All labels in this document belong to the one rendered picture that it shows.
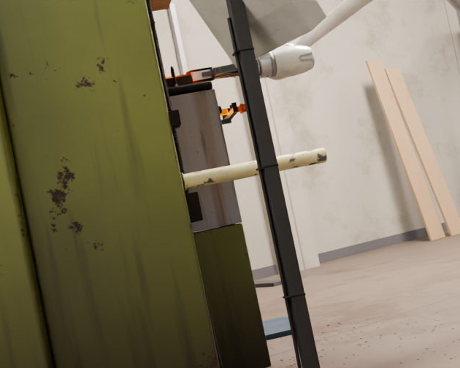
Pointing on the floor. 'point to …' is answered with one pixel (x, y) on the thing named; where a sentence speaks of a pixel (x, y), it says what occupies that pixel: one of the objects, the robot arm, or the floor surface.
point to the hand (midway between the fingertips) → (201, 75)
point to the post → (274, 186)
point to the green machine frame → (101, 185)
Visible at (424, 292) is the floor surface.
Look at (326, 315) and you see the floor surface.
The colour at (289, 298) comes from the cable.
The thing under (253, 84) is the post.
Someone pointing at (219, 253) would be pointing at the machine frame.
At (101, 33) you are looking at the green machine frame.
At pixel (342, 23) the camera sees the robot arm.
